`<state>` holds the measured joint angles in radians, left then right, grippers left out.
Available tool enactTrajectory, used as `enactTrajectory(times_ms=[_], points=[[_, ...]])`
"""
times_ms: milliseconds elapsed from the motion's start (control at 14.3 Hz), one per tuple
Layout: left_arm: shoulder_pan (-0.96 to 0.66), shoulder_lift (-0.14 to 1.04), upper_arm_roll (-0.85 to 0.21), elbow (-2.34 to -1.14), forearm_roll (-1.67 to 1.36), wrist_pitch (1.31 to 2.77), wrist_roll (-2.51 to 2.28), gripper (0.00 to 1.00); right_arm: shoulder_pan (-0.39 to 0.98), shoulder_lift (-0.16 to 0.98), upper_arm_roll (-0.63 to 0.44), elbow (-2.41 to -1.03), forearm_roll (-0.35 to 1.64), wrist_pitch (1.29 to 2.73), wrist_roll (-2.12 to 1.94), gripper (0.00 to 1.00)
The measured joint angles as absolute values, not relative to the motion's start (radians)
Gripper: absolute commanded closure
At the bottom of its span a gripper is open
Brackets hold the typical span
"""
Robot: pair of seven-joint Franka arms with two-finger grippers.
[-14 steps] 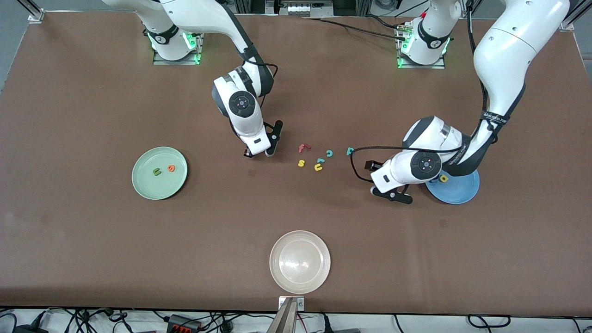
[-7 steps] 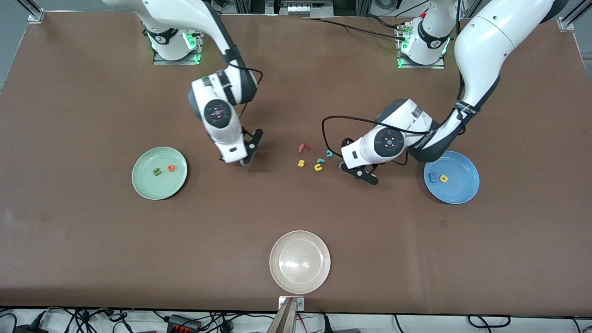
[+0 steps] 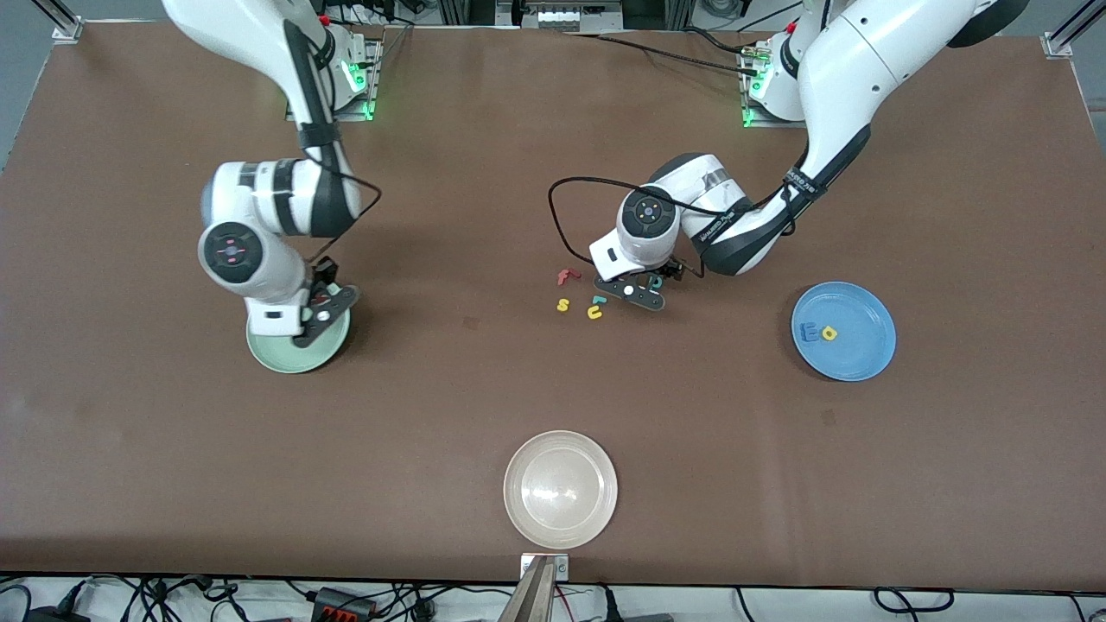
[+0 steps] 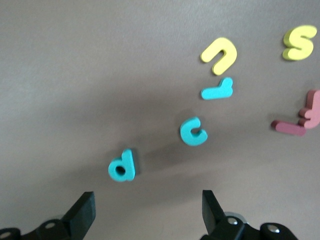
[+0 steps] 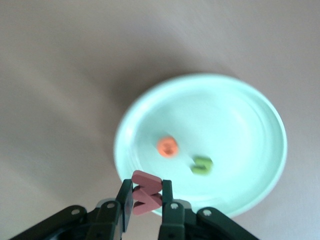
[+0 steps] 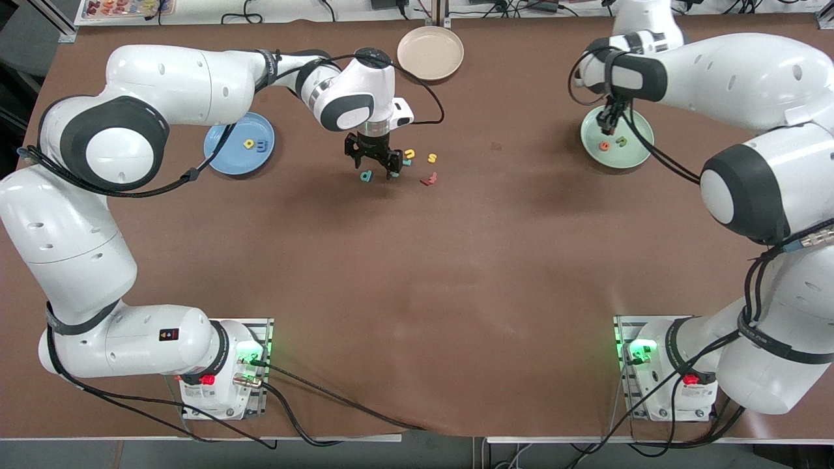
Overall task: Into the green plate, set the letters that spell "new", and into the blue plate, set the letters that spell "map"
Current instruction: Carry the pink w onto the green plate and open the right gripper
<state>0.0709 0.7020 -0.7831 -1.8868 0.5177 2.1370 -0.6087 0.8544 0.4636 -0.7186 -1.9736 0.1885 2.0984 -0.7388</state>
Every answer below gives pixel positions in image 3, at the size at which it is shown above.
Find green plate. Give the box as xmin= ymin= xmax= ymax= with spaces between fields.
xmin=246 ymin=307 xmax=352 ymax=375

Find blue plate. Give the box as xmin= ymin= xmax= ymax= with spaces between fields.
xmin=791 ymin=281 xmax=898 ymax=383

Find beige plate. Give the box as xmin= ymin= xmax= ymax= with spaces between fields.
xmin=503 ymin=430 xmax=620 ymax=550

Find metal rack behind table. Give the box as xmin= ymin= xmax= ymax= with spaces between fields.
xmin=436 ymin=0 xmax=692 ymax=34

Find black orange connector block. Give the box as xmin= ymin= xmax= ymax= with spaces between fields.
xmin=313 ymin=587 xmax=378 ymax=619

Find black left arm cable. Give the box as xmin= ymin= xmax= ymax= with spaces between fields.
xmin=548 ymin=177 xmax=804 ymax=282

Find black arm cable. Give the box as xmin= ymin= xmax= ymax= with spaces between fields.
xmin=548 ymin=177 xmax=804 ymax=282
xmin=285 ymin=17 xmax=383 ymax=264

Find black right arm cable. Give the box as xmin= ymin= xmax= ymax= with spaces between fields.
xmin=285 ymin=17 xmax=383 ymax=264

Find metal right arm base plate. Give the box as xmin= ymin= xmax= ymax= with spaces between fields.
xmin=285 ymin=35 xmax=383 ymax=122

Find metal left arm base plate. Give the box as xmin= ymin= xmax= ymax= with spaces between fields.
xmin=739 ymin=43 xmax=813 ymax=130

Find black cable on table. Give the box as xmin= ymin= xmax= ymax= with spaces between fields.
xmin=562 ymin=30 xmax=766 ymax=77

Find metal camera mount bar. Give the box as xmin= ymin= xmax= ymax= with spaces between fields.
xmin=499 ymin=553 xmax=569 ymax=622

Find aluminium frame profile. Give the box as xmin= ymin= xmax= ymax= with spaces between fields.
xmin=1041 ymin=0 xmax=1106 ymax=60
xmin=35 ymin=0 xmax=85 ymax=44

